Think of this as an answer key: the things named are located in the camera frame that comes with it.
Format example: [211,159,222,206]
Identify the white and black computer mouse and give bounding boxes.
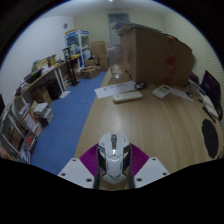
[96,130,132,186]

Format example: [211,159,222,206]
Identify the stack of books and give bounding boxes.
[32,101,55,126]

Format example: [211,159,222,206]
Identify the long white remote control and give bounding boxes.
[112,90,144,103]

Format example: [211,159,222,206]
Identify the clear plastic water jug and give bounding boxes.
[107,43,125,80]

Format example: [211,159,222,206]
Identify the grey door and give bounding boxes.
[106,13,131,46]

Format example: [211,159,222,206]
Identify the stacked brown cardboard boxes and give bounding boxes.
[89,40,110,72]

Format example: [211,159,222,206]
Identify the black scalloped mouse pad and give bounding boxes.
[201,118,220,160]

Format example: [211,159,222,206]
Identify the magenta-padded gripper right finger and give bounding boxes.
[128,143,170,189]

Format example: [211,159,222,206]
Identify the black marker pen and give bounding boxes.
[202,106,216,123]

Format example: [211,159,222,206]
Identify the large brown cardboard box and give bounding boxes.
[113,22,194,88]

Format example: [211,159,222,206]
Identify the wooden side desk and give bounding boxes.
[13,54,81,108]

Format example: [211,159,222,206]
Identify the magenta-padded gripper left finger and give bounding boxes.
[57,143,101,190]

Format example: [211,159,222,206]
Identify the small white paper sheet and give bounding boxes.
[169,87,195,103]

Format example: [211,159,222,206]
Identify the black metal stand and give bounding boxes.
[62,46,81,87]

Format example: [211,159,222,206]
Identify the white shelf unit with books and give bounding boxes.
[0,101,43,164]

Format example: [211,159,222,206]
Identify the black laptop with purple screen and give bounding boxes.
[202,69,222,100]

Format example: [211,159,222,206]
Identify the open cardboard box with items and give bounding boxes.
[79,65,102,80]

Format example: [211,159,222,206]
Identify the blue and white glass cabinet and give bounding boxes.
[64,29,91,70]

